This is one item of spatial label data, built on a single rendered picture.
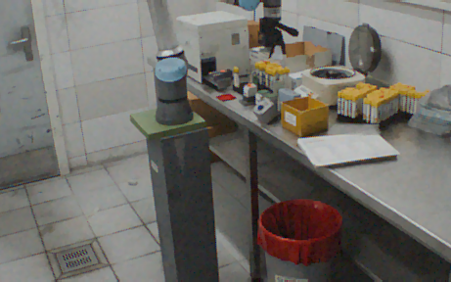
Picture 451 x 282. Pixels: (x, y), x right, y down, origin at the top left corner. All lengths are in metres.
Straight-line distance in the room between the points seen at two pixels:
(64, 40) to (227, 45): 1.44
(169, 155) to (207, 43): 0.74
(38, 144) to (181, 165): 1.89
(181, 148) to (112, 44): 1.87
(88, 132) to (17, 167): 0.58
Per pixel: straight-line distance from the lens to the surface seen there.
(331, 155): 1.83
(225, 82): 2.53
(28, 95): 3.75
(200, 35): 2.61
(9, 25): 3.65
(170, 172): 2.13
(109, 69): 3.88
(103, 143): 4.03
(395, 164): 1.82
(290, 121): 2.04
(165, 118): 2.11
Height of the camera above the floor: 1.66
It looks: 23 degrees down
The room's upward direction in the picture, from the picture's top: 4 degrees counter-clockwise
